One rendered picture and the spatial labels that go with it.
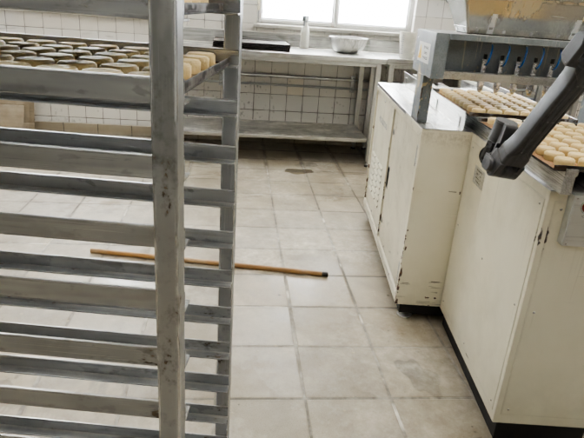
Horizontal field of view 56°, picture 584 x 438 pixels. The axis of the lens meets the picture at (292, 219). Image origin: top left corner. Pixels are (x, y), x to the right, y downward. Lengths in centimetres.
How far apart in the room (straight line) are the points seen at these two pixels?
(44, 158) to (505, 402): 151
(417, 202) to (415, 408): 77
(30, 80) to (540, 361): 153
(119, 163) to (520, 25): 179
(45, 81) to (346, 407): 152
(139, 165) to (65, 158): 9
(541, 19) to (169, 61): 180
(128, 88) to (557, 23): 185
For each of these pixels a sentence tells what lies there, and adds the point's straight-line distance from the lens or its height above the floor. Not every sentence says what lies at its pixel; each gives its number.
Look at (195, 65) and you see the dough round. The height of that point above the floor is 115.
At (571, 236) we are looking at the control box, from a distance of 160.
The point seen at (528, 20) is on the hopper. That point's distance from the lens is 225.
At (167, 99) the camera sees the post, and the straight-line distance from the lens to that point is 62.
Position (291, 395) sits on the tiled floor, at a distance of 197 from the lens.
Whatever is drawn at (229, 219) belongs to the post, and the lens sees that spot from 113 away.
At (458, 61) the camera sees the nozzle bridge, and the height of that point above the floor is 108.
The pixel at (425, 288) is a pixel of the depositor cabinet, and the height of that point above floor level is 17.
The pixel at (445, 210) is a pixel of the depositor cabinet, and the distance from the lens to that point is 226.
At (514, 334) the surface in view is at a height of 40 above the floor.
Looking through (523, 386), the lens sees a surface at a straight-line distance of 185.
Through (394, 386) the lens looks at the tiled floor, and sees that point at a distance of 208.
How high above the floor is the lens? 124
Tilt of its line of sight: 21 degrees down
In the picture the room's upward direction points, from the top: 4 degrees clockwise
